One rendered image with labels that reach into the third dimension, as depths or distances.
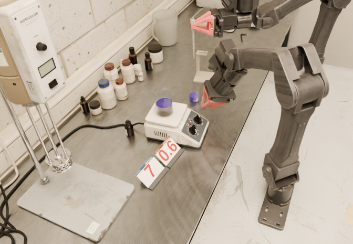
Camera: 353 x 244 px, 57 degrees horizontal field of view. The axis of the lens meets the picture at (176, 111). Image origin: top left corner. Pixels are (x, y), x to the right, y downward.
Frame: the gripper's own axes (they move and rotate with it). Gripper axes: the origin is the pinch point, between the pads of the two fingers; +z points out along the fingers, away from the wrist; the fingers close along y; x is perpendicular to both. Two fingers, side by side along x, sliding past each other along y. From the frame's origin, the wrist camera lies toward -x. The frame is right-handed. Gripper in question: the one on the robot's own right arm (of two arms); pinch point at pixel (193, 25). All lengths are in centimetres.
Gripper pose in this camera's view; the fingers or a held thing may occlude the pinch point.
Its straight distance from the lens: 115.1
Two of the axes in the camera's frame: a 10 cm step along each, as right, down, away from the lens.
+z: -9.9, 1.3, -0.7
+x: 0.5, 7.7, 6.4
